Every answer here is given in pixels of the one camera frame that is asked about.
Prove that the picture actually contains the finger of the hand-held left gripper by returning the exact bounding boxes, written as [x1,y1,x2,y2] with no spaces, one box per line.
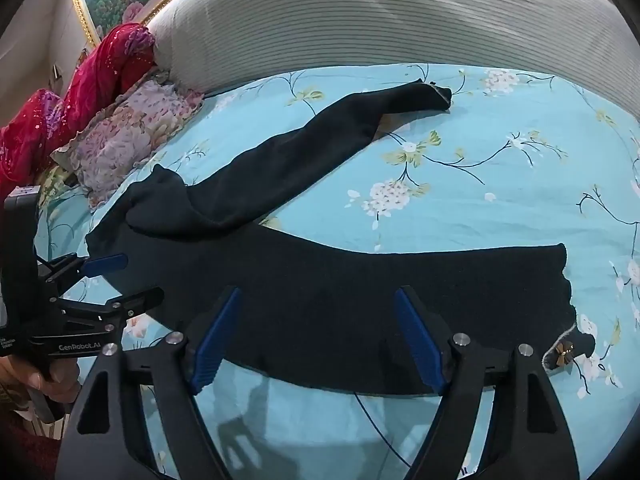
[55,287,166,333]
[37,254,129,291]

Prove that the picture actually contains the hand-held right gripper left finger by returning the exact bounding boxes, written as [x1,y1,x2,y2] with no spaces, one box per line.
[55,286,243,480]

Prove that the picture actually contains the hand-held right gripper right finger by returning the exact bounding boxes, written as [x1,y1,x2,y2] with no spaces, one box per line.
[394,285,583,480]

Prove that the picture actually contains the black pants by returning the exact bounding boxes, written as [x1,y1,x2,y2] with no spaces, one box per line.
[86,79,598,396]

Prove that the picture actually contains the person's left forearm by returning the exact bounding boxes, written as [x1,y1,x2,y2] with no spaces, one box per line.
[0,400,66,480]

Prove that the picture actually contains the person's left hand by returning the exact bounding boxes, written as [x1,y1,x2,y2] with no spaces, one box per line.
[0,357,81,411]

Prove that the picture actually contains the floral pillow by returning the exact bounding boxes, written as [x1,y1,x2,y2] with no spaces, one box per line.
[50,67,206,211]

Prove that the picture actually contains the turquoise floral bed sheet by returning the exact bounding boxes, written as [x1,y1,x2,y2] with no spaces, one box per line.
[35,62,640,480]

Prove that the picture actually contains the red sequined cloth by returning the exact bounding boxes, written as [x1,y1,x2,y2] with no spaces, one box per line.
[0,22,158,201]

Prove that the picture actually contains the thin dark cord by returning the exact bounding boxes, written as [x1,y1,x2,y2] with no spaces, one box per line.
[352,392,408,466]

